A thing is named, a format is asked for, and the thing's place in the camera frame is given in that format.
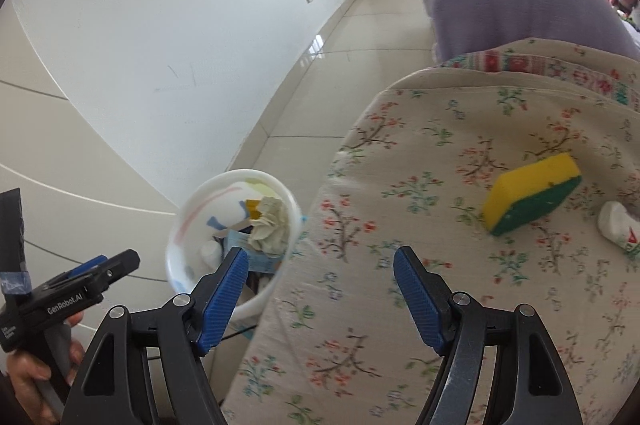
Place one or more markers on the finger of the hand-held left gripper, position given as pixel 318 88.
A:
pixel 116 270
pixel 87 267

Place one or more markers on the crumpled white tissue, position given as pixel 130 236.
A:
pixel 267 225

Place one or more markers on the white printed trash bin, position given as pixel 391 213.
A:
pixel 200 210

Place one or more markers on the floral bed sheet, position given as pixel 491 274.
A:
pixel 400 155

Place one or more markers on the blue snack box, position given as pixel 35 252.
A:
pixel 260 261

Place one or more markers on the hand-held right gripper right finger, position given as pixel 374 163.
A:
pixel 420 300

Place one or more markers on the white bottle red label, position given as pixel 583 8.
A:
pixel 615 220

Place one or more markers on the person's left hand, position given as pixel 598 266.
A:
pixel 27 375

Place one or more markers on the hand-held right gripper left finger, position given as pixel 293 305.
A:
pixel 225 300

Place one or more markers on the yellow crumpled wrapper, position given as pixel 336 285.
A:
pixel 251 207

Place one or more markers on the yellow green sponge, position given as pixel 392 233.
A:
pixel 530 180

